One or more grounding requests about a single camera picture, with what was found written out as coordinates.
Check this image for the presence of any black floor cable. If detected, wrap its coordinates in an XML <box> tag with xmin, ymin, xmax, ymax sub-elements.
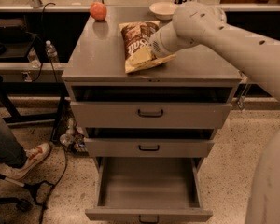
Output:
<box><xmin>36</xmin><ymin>145</ymin><xmax>69</xmax><ymax>224</ymax></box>

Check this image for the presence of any clear plastic water bottle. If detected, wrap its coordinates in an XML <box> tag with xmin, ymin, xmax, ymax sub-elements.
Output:
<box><xmin>46</xmin><ymin>40</ymin><xmax>60</xmax><ymax>64</ymax></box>

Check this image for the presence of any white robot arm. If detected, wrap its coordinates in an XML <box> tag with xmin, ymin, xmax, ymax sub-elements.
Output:
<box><xmin>148</xmin><ymin>2</ymin><xmax>280</xmax><ymax>224</ymax></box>

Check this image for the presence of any black office chair base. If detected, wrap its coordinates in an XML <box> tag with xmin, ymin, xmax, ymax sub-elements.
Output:
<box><xmin>0</xmin><ymin>174</ymin><xmax>54</xmax><ymax>212</ymax></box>

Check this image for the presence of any blue jeans leg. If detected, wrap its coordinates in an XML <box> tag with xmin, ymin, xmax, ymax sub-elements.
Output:
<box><xmin>0</xmin><ymin>117</ymin><xmax>27</xmax><ymax>168</ymax></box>

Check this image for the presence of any top grey drawer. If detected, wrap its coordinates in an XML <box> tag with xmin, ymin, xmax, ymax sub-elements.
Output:
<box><xmin>71</xmin><ymin>102</ymin><xmax>231</xmax><ymax>129</ymax></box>

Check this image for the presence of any grey drawer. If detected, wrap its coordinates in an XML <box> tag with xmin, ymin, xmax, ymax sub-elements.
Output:
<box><xmin>85</xmin><ymin>157</ymin><xmax>212</xmax><ymax>224</ymax></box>
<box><xmin>84</xmin><ymin>138</ymin><xmax>214</xmax><ymax>158</ymax></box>
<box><xmin>71</xmin><ymin>102</ymin><xmax>231</xmax><ymax>129</ymax></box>

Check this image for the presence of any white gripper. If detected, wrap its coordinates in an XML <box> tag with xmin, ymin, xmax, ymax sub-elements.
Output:
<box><xmin>129</xmin><ymin>22</ymin><xmax>190</xmax><ymax>67</ymax></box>

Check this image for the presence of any middle grey drawer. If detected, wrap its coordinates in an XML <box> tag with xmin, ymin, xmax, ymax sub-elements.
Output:
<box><xmin>84</xmin><ymin>138</ymin><xmax>214</xmax><ymax>158</ymax></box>

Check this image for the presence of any bottom grey drawer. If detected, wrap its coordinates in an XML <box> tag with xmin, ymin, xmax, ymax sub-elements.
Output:
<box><xmin>85</xmin><ymin>157</ymin><xmax>212</xmax><ymax>224</ymax></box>

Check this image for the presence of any black table frame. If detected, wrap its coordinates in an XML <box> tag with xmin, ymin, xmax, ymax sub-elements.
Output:
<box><xmin>0</xmin><ymin>31</ymin><xmax>69</xmax><ymax>143</ymax></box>

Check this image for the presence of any orange round fruit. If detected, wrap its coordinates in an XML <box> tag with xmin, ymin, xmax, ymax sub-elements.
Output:
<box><xmin>90</xmin><ymin>2</ymin><xmax>107</xmax><ymax>21</ymax></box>

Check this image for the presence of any grey metal drawer cabinet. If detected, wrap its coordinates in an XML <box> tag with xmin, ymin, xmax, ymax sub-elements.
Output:
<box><xmin>61</xmin><ymin>5</ymin><xmax>243</xmax><ymax>224</ymax></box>

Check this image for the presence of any white bowl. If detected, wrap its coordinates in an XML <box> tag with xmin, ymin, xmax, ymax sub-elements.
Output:
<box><xmin>149</xmin><ymin>2</ymin><xmax>178</xmax><ymax>21</ymax></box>

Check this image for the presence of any brown chip bag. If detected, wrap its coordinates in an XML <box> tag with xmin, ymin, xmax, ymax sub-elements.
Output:
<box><xmin>119</xmin><ymin>21</ymin><xmax>175</xmax><ymax>74</ymax></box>

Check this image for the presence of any white red sneaker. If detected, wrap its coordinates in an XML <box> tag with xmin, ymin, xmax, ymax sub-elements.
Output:
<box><xmin>0</xmin><ymin>143</ymin><xmax>50</xmax><ymax>180</ymax></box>

